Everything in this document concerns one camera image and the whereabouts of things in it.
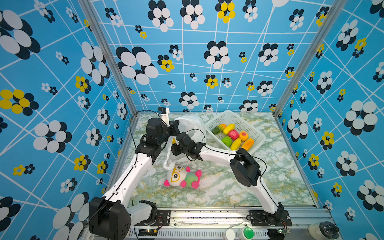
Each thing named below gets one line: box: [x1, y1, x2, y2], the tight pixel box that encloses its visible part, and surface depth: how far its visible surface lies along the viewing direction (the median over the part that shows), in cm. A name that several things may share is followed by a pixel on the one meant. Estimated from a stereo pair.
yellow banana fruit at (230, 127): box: [223, 123, 236, 135], surface depth 107 cm
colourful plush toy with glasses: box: [163, 165, 202, 189], surface depth 82 cm
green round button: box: [243, 226, 255, 240], surface depth 63 cm
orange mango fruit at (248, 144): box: [241, 138, 255, 151], surface depth 98 cm
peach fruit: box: [239, 130, 249, 142], surface depth 101 cm
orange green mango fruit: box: [211, 123, 227, 135], surface depth 107 cm
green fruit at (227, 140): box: [221, 136, 233, 148], surface depth 98 cm
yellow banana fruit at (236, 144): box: [230, 138, 242, 151], surface depth 98 cm
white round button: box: [225, 229, 235, 240], surface depth 65 cm
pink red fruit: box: [228, 129, 239, 140], surface depth 101 cm
